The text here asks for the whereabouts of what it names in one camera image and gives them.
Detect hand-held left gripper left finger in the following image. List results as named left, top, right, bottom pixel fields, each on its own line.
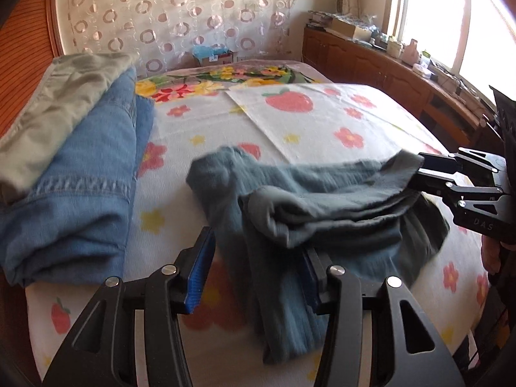
left=42, top=226, right=216, bottom=387

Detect wooden framed window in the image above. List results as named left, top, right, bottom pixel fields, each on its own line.
left=381, top=0, right=516, bottom=101

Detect colourful floral blanket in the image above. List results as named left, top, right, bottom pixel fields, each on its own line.
left=135, top=58, right=327, bottom=103

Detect teal denim short pants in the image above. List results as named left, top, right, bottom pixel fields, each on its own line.
left=186, top=145, right=450, bottom=365

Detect folded olive green pants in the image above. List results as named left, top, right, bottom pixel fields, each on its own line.
left=0, top=52, right=140, bottom=202

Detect folded blue jeans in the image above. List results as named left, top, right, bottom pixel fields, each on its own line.
left=0, top=66, right=156, bottom=287

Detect pink bottle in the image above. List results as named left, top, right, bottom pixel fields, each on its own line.
left=404, top=38, right=420, bottom=65

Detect flat cardboard box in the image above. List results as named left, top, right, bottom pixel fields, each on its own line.
left=328, top=18, right=365, bottom=39

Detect person's right hand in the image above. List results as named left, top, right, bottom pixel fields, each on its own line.
left=481, top=234, right=502, bottom=277

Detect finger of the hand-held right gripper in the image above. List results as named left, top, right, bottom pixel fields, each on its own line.
left=418, top=148, right=506, bottom=188
left=408, top=168, right=504, bottom=217

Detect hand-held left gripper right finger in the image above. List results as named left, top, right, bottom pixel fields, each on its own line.
left=300, top=246, right=460, bottom=387

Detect sheer circle-patterned curtain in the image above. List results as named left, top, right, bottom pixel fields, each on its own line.
left=54, top=0, right=307, bottom=79

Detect long wooden cabinet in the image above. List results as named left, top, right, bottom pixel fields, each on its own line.
left=302, top=27, right=496, bottom=154

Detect wooden slatted wardrobe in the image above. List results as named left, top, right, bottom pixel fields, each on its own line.
left=0, top=0, right=63, bottom=138

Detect cardboard box with blue contents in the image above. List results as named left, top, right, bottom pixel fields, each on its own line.
left=193, top=44, right=235, bottom=67

